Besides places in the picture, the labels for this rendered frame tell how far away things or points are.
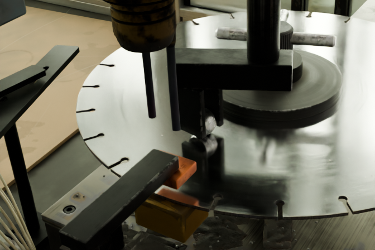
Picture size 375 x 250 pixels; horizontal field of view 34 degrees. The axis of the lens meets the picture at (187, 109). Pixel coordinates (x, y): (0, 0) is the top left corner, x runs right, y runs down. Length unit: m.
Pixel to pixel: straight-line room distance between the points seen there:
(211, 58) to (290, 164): 0.09
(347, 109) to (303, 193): 0.11
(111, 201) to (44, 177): 0.44
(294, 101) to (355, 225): 0.12
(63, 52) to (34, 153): 0.19
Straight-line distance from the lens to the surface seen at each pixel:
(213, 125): 0.45
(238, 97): 0.49
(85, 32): 1.16
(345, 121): 0.48
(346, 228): 0.53
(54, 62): 0.66
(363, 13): 0.80
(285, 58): 0.42
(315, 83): 0.51
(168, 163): 0.38
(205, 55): 0.43
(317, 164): 0.43
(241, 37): 0.50
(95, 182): 0.59
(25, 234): 0.45
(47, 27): 1.20
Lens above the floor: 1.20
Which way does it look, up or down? 31 degrees down
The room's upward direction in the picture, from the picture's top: 4 degrees counter-clockwise
